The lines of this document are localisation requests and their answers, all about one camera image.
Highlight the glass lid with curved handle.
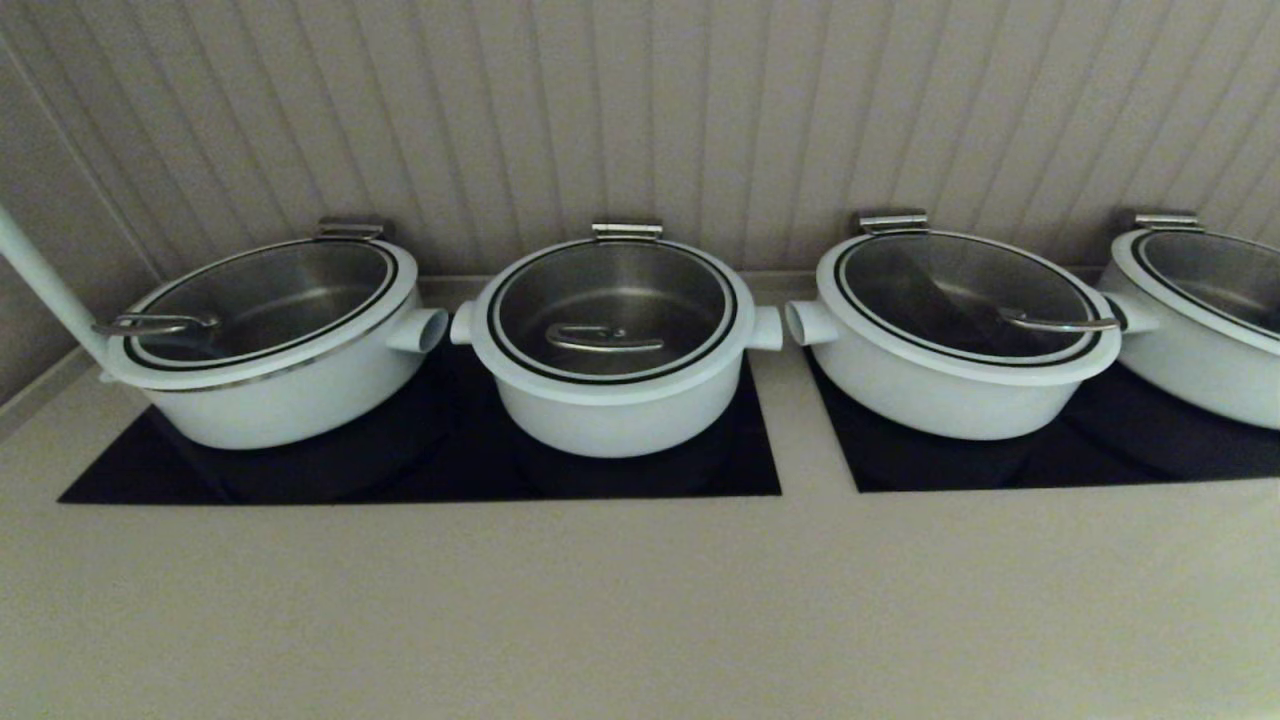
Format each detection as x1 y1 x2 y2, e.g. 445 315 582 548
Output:
470 220 758 406

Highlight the deep white pot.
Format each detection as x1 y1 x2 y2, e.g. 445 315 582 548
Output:
450 300 784 459

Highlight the wide white pot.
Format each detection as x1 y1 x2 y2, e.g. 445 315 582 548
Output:
100 300 451 451
1098 288 1280 431
785 297 1166 442

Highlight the glass lid with white rim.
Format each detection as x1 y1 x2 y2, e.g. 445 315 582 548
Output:
815 210 1123 388
92 218 419 393
1110 212 1280 356

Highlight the black glass cooktop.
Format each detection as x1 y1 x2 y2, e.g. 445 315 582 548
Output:
805 350 1280 494
57 335 783 505

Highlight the white pole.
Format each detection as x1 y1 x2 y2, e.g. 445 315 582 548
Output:
0 205 113 369

